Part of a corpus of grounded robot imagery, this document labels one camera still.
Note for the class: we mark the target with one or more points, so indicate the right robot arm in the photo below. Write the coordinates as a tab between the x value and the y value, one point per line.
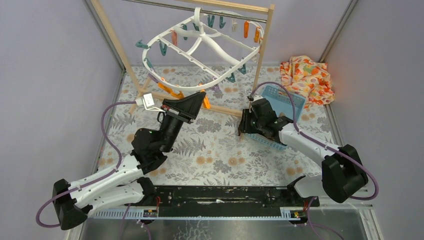
341	173

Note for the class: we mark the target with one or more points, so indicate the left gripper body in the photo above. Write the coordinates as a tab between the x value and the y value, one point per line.
178	112

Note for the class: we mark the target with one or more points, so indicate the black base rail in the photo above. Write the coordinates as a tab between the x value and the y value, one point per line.
250	202

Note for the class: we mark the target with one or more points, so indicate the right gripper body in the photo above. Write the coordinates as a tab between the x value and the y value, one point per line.
250	123

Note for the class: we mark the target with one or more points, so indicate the floral orange cloth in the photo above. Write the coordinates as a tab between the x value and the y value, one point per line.
310	79

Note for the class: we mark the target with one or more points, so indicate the wooden drying rack frame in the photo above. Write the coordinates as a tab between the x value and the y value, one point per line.
186	36

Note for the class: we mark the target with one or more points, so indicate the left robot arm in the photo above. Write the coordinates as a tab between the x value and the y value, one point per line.
126	182

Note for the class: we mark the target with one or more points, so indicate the floral patterned table mat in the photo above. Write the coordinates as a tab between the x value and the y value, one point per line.
209	151

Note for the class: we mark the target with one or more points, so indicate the white round clip hanger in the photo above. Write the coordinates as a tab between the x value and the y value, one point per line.
234	28

